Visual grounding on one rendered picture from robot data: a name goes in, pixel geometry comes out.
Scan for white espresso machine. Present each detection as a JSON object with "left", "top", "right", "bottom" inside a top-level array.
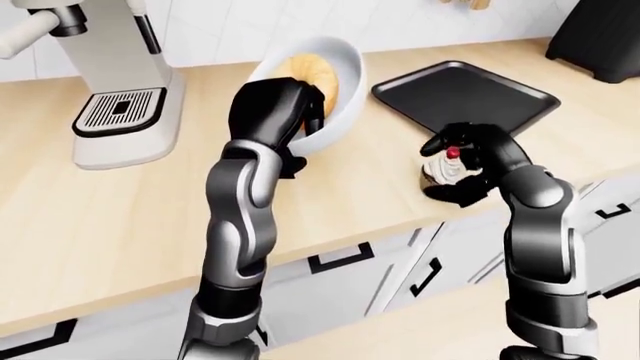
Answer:
[{"left": 0, "top": 0, "right": 187, "bottom": 172}]

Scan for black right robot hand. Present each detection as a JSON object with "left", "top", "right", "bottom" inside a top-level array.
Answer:
[{"left": 418, "top": 121, "right": 533, "bottom": 209}]

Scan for glazed donut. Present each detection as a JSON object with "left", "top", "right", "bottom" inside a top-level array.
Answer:
[{"left": 274, "top": 54, "right": 341, "bottom": 117}]

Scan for black appliance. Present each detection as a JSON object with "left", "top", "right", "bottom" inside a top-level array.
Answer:
[{"left": 544, "top": 0, "right": 640, "bottom": 84}]

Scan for black tray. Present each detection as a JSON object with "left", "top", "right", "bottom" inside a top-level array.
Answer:
[{"left": 370, "top": 60, "right": 561, "bottom": 137}]

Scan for cupcake with cherry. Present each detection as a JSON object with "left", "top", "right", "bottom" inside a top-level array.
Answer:
[{"left": 419, "top": 147, "right": 484, "bottom": 189}]

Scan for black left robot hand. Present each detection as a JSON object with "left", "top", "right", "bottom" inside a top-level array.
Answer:
[{"left": 227, "top": 76, "right": 330, "bottom": 180}]

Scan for wooden utensils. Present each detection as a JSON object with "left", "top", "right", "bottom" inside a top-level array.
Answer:
[{"left": 448, "top": 0, "right": 494, "bottom": 12}]

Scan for white bowl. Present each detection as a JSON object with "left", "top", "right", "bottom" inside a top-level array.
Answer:
[{"left": 248, "top": 35, "right": 368, "bottom": 157}]

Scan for black cabinet handle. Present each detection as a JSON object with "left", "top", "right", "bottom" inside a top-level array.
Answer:
[
  {"left": 307, "top": 241, "right": 376, "bottom": 276},
  {"left": 408, "top": 256, "right": 443, "bottom": 297},
  {"left": 594, "top": 203, "right": 634, "bottom": 221},
  {"left": 0, "top": 318, "right": 79, "bottom": 360}
]

